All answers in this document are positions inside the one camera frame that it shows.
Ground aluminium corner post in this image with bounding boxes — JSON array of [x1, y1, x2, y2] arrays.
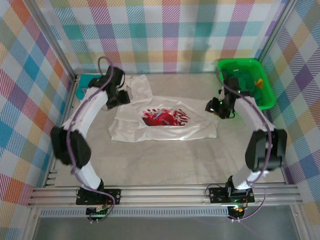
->
[[257, 0, 297, 63], [24, 0, 77, 81]]

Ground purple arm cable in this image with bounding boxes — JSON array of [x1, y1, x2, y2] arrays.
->
[[215, 68, 273, 222], [66, 56, 126, 222]]

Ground grey slotted cable duct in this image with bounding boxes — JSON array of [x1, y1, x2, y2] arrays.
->
[[39, 209, 230, 218]]

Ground aluminium side rail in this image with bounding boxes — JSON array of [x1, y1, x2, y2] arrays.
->
[[261, 109, 288, 186], [43, 77, 78, 187]]

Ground green crumpled t-shirt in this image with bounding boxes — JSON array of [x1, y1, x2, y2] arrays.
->
[[224, 68, 266, 106]]

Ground aluminium frame bar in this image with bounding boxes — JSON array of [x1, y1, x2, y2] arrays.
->
[[22, 207, 42, 240], [289, 203, 310, 240]]

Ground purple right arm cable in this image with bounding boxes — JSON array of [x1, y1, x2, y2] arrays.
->
[[215, 68, 273, 222]]

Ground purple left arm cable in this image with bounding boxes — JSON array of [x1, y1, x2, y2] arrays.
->
[[66, 56, 126, 222]]

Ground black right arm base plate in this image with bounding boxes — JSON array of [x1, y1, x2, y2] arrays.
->
[[208, 186, 256, 204]]

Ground green plastic basket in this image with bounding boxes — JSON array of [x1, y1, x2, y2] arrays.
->
[[216, 57, 277, 112]]

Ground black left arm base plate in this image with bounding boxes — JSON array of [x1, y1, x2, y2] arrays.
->
[[76, 188, 122, 206]]

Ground wide aluminium mounting rail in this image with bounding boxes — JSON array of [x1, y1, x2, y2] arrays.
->
[[27, 183, 303, 208]]

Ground teal printed folded t-shirt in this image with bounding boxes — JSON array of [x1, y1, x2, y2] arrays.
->
[[76, 74, 92, 100]]

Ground white t-shirt with red print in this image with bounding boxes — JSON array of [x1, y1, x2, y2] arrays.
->
[[108, 74, 218, 143]]

